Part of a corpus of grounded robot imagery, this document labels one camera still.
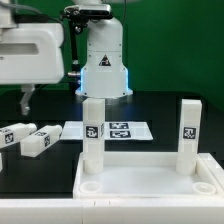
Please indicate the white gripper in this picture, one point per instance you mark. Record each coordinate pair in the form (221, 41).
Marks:
(31, 54)

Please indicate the white square desk top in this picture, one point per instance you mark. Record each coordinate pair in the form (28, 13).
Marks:
(142, 175)

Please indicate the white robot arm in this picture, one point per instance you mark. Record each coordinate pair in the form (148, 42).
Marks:
(99, 46)

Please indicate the white marker base sheet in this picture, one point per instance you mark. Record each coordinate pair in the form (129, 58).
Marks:
(126, 130)

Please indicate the white left fence piece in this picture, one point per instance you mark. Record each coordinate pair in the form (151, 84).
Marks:
(1, 165)

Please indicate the white front fence bar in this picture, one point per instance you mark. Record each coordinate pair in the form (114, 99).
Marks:
(148, 211)

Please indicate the black camera on stand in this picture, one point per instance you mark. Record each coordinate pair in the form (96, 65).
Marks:
(78, 17)

